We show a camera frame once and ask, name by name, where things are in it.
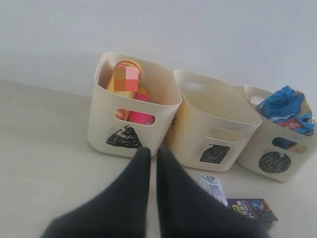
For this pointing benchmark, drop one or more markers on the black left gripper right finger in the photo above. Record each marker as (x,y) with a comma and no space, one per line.
(185,210)

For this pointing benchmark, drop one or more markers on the cream bin square mark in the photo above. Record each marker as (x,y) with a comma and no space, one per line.
(212,125)

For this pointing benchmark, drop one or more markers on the pink Lay's chips can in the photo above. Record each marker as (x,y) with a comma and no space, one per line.
(139,115)

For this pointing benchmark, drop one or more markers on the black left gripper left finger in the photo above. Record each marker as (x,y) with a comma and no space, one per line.
(119,211)

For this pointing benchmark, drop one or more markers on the yellow Lay's chips can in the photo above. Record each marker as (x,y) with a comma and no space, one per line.
(124,79)

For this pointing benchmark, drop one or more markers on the purple juice carton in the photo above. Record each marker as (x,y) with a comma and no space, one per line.
(255,209)

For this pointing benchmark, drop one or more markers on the cream bin circle mark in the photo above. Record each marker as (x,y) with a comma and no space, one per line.
(277,152)

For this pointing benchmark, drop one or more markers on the blue instant noodle packet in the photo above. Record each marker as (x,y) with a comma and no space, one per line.
(290,109)

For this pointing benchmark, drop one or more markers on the blue white milk carton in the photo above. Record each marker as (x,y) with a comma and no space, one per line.
(213,187)

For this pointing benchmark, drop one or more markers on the cream bin triangle mark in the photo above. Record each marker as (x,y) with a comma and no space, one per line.
(133,104)

